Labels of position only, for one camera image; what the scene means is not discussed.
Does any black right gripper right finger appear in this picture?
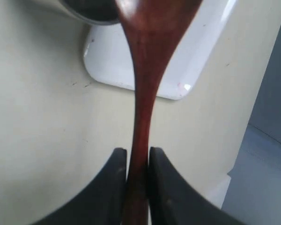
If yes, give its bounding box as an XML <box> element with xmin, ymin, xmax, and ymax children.
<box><xmin>148</xmin><ymin>146</ymin><xmax>228</xmax><ymax>225</ymax></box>

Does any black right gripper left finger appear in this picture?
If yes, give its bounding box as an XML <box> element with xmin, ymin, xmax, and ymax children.
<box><xmin>34</xmin><ymin>148</ymin><xmax>127</xmax><ymax>225</ymax></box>

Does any dark red wooden spoon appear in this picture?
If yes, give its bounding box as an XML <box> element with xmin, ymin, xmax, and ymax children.
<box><xmin>115</xmin><ymin>0</ymin><xmax>201</xmax><ymax>225</ymax></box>

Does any stainless steel cup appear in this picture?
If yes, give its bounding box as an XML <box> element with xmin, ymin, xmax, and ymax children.
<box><xmin>59</xmin><ymin>0</ymin><xmax>119</xmax><ymax>25</ymax></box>

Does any white rectangular tray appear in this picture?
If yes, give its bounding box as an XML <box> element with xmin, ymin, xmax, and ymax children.
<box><xmin>83</xmin><ymin>0</ymin><xmax>237</xmax><ymax>100</ymax></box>

